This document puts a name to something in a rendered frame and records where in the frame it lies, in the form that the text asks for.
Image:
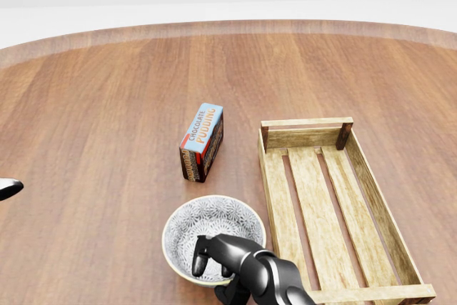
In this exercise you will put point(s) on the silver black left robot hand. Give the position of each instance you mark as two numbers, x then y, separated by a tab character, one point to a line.
9	188

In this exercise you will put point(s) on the patterned black white bowl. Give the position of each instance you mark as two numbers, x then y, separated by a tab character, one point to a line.
210	223

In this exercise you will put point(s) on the wooden slat tray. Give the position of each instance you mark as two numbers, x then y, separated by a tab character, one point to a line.
332	212

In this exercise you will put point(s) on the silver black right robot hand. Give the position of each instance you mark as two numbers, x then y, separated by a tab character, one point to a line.
228	251

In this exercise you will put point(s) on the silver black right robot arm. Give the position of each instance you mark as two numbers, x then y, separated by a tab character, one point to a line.
285	283

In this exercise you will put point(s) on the chocolate pudding box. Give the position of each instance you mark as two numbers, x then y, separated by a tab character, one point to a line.
203	142

